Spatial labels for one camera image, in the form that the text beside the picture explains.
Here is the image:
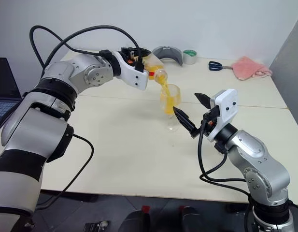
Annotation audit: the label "pink cloth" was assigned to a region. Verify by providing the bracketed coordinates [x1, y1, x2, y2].
[230, 56, 273, 81]

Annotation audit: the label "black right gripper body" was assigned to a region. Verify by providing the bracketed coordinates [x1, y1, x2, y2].
[196, 105, 222, 137]

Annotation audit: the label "clear wine glass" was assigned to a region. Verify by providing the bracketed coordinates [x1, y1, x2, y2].
[159, 83, 182, 133]

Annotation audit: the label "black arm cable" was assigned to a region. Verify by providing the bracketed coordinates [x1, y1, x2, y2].
[29, 25, 140, 211]
[198, 118, 255, 225]

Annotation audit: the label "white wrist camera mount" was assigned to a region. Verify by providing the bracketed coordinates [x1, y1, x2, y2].
[206, 88, 239, 142]
[112, 51, 149, 91]

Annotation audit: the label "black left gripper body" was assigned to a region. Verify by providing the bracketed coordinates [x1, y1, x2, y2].
[119, 46, 145, 71]

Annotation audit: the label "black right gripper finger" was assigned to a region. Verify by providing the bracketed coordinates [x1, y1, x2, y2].
[194, 92, 212, 110]
[172, 106, 199, 139]

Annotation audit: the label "clear bottle of orange drink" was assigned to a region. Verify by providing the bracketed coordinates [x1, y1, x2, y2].
[142, 53, 169, 85]

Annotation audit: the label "gray partition panel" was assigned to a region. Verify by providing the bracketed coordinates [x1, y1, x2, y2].
[268, 16, 298, 136]

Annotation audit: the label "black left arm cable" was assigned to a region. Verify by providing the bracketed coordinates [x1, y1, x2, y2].
[29, 25, 140, 211]

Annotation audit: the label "dark laptop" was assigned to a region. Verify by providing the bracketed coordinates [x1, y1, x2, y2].
[0, 57, 23, 129]

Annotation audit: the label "dark rounded shape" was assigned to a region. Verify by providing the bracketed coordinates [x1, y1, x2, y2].
[123, 209, 152, 232]
[180, 205, 205, 232]

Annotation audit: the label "tape roll with green core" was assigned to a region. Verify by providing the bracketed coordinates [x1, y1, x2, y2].
[182, 49, 198, 65]

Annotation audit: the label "gray curved visor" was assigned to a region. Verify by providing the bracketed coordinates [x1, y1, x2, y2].
[152, 45, 184, 66]

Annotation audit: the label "black flat device white knob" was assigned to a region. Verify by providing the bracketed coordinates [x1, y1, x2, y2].
[85, 221, 110, 232]

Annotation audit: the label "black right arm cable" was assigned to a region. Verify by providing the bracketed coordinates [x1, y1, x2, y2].
[198, 118, 255, 225]

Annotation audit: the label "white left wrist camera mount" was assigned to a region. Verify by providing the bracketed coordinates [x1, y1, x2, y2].
[112, 51, 149, 91]

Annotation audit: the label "dark-handled scissors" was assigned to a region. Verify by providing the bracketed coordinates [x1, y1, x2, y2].
[208, 60, 234, 72]

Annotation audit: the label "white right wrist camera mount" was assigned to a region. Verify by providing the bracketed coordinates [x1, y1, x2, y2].
[206, 88, 239, 142]

